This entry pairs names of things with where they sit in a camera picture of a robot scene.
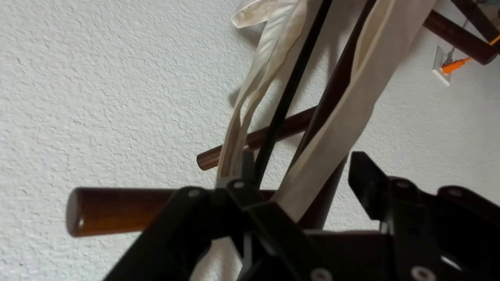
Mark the cream canvas tote bag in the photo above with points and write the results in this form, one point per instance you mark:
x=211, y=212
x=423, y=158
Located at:
x=353, y=103

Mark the dark wooden coat rack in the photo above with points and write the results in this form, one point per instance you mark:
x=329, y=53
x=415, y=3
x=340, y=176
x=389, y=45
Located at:
x=114, y=211

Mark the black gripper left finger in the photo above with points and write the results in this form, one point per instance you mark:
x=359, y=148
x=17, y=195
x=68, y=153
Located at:
x=207, y=239

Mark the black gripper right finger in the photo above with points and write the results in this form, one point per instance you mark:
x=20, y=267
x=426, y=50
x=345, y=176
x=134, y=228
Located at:
x=447, y=234

